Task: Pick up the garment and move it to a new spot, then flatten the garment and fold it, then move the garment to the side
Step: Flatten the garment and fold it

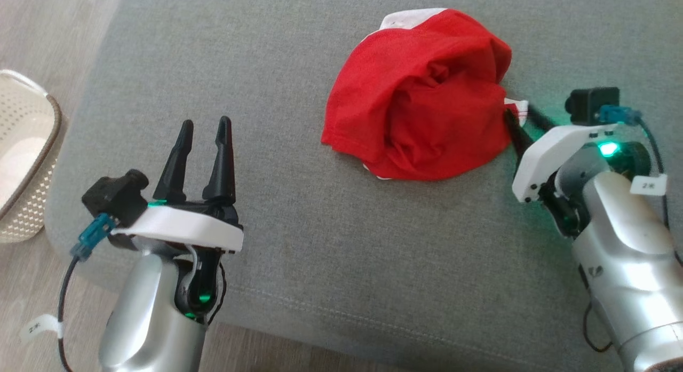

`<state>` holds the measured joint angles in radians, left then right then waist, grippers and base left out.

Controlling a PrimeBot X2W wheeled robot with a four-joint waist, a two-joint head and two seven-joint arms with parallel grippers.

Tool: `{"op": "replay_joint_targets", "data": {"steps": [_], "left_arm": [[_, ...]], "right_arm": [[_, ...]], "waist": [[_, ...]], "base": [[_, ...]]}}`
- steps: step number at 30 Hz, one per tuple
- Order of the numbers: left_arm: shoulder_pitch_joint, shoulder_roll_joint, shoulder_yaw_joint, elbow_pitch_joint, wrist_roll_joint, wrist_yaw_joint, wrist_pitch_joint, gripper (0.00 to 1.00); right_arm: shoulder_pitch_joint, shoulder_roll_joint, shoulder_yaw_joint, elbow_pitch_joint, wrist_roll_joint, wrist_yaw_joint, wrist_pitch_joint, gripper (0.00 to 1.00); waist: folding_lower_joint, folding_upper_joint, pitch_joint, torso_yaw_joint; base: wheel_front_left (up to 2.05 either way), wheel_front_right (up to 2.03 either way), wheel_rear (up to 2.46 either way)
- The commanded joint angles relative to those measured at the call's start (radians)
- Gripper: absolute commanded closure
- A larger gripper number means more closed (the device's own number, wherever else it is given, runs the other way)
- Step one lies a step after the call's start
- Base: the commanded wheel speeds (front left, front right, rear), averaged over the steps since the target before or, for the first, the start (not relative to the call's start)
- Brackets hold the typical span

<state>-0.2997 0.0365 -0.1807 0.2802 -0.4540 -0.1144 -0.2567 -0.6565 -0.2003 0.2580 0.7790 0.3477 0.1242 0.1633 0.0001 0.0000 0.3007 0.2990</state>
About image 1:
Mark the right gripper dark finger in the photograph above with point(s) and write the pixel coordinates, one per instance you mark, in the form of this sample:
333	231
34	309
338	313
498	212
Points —
518	134
539	120

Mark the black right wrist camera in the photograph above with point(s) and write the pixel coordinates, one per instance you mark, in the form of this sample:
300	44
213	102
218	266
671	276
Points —
589	105

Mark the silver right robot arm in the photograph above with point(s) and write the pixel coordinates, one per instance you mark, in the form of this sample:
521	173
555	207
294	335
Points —
629	265

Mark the grey fabric sofa seat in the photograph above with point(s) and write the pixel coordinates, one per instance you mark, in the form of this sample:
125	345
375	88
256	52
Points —
347	244

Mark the cream woven laundry basket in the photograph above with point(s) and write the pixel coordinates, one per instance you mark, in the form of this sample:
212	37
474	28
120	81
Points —
29	164

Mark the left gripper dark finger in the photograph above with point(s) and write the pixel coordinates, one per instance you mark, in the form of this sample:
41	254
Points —
175	169
221	169

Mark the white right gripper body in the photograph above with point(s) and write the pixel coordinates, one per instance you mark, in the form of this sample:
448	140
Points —
544	153

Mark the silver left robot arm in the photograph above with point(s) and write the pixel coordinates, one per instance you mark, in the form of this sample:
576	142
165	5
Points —
149	313

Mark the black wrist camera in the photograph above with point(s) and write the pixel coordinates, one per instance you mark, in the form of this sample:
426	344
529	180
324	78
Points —
589	105
114	196

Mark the red mesh shorts white trim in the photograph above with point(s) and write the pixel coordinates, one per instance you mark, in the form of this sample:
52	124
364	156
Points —
416	94

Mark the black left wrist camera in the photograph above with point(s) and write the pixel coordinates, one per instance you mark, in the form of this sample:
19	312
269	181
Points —
114	196

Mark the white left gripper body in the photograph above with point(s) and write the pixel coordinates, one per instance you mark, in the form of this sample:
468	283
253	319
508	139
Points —
181	225

